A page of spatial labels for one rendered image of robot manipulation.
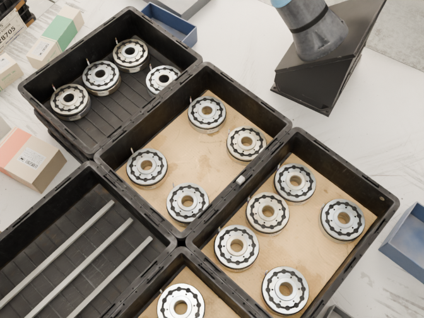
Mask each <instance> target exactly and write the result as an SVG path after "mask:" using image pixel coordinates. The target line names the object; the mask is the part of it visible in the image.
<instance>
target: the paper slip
mask: <svg viewBox="0 0 424 318"><path fill-rule="evenodd" d="M24 3H25V2H24V0H21V1H20V2H19V3H18V4H17V5H16V6H15V8H14V10H12V11H11V12H10V13H9V14H8V15H7V16H6V17H5V18H3V19H2V20H1V21H0V53H1V52H2V51H3V49H5V48H6V47H7V46H8V45H9V44H10V43H11V42H12V41H13V40H14V39H15V38H16V37H17V36H19V35H20V34H21V33H22V32H23V31H24V30H26V29H27V28H28V27H29V26H30V25H31V24H32V23H33V22H34V20H33V19H31V20H30V21H29V22H28V23H27V24H24V22H23V20H22V19H21V17H20V16H19V14H18V10H19V9H20V8H21V7H22V6H23V5H24Z"/></svg>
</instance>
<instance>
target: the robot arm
mask: <svg viewBox="0 0 424 318"><path fill-rule="evenodd" d="M270 1H271V4H272V5H273V6H274V7H275V8H276V10H277V12H278V13H279V15H280V16H281V18H282V19H283V21H284V22H285V24H286V26H287V27H288V29H289V31H290V32H291V34H292V37H293V41H294V44H295V47H296V48H295V50H296V53H297V54H298V56H299V58H300V59H301V60H303V61H314V60H317V59H320V58H322V57H324V56H326V55H328V54H329V53H331V52H332V51H333V50H335V49H336V48H337V47H338V46H340V45H341V44H342V42H343V41H344V40H345V38H346V37H347V35H348V31H349V29H348V27H347V25H346V23H345V21H344V20H342V19H341V18H340V17H339V16H338V15H337V14H336V13H334V12H333V11H331V10H330V9H329V7H328V5H327V4H326V2H325V0H270Z"/></svg>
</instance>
